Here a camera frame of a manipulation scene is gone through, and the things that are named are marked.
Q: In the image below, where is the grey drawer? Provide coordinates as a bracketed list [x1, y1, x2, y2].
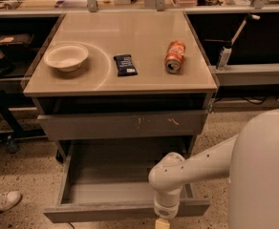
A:
[43, 140, 211, 224]
[38, 110, 207, 140]

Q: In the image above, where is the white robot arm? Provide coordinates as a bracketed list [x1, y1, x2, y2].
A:
[148, 109, 279, 229]

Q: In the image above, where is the grey top drawer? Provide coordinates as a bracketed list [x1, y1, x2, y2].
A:
[38, 110, 207, 140]

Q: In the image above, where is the grey drawer cabinet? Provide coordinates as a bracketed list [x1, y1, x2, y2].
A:
[23, 10, 219, 164]

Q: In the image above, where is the white sneaker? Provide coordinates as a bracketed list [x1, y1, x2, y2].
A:
[0, 191, 22, 213]

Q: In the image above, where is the dark blue snack packet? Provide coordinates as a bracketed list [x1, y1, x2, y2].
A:
[114, 54, 138, 76]

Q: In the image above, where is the orange soda can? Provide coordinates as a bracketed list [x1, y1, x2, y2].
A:
[164, 40, 185, 73]

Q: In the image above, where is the white glue bottle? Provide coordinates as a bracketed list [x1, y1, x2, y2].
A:
[216, 41, 232, 71]

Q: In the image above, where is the white paper bowl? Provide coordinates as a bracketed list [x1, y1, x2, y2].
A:
[44, 44, 89, 73]

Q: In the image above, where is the white stick tool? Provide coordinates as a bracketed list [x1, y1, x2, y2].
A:
[231, 13, 261, 46]

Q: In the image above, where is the dark box on shelf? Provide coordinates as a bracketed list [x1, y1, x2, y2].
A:
[0, 33, 32, 46]

